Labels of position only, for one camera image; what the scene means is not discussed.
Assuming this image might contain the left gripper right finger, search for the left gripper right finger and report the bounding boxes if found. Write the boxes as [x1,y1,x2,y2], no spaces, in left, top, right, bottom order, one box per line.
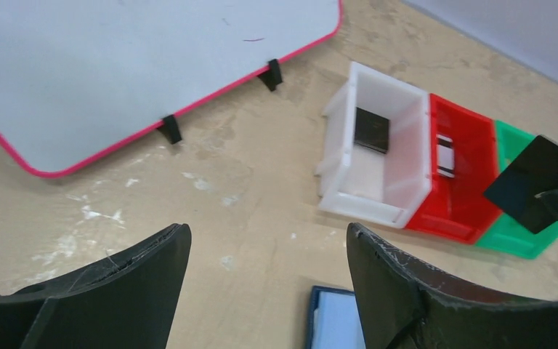
[346,222,558,348]

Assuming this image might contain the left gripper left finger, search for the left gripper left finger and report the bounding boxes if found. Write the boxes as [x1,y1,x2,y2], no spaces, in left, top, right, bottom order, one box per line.
[0,224,192,348]

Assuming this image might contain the blue leather card holder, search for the blue leather card holder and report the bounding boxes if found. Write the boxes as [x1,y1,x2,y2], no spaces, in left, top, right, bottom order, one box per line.
[304,285,365,349]

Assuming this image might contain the green plastic bin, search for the green plastic bin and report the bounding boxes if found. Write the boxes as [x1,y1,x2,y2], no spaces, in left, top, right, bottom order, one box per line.
[476,120,558,260]

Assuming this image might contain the red plastic bin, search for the red plastic bin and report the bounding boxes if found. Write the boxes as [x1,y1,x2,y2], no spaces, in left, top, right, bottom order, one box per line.
[406,94,501,244]

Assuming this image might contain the white plastic bin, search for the white plastic bin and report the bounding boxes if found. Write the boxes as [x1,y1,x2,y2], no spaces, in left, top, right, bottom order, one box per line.
[315,62,432,228]

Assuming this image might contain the silver credit card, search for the silver credit card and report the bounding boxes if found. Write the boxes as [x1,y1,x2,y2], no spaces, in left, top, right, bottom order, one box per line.
[437,135,455,178]

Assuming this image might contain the whiteboard with pink frame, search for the whiteboard with pink frame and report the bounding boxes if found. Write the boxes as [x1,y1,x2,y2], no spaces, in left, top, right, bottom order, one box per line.
[0,1,343,177]

